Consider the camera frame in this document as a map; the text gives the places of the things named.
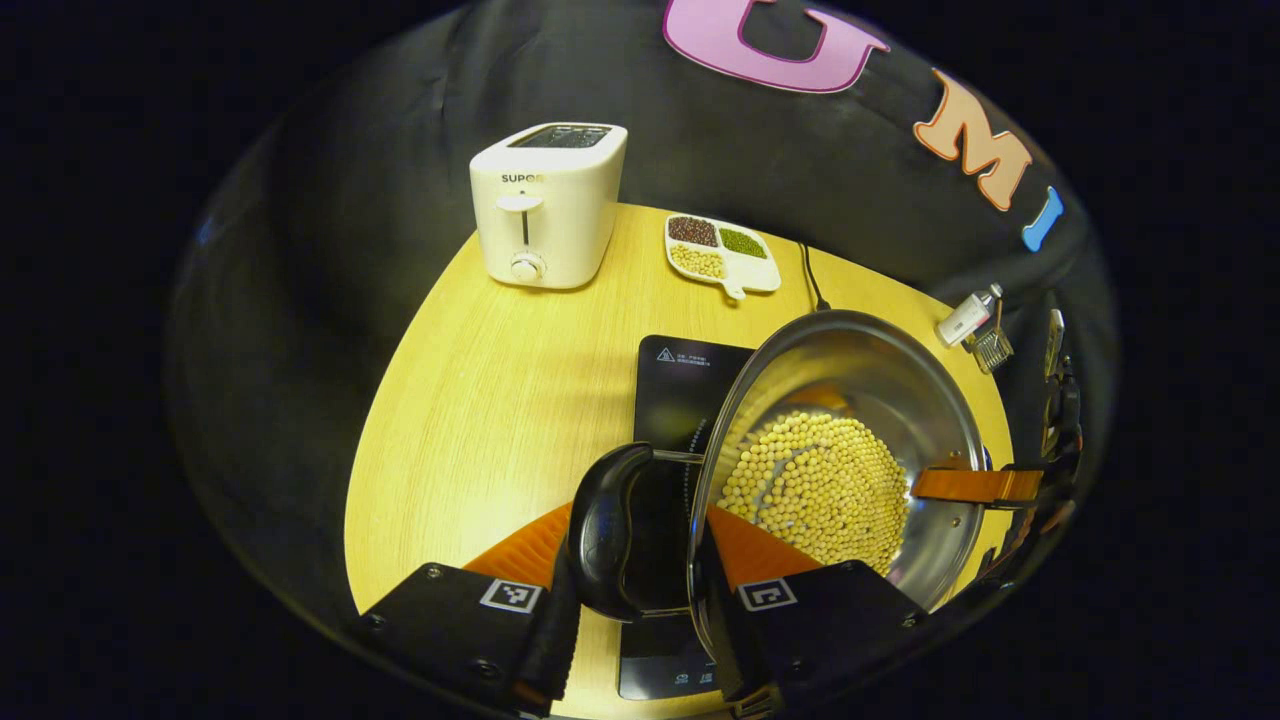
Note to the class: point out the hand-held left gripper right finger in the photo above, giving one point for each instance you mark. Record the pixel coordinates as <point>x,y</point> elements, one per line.
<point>830,620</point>

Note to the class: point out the white divided bean dish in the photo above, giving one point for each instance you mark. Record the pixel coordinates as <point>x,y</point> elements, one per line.
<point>730,262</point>

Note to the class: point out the clear ribbed utensil holder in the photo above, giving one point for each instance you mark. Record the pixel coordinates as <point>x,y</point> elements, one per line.
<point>992,348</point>

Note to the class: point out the clear bottle with white label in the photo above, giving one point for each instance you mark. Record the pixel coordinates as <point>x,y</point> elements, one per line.
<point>965,318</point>

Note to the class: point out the black induction cooktop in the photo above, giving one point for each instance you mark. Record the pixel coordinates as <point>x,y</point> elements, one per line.
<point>685,385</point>

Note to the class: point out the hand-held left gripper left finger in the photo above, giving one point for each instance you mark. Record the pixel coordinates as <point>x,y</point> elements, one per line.
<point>558,650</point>

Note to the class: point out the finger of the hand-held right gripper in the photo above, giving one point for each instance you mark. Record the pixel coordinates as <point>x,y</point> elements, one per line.
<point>975,486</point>

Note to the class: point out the white toaster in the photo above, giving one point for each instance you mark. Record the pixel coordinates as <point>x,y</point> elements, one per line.
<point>545,210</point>

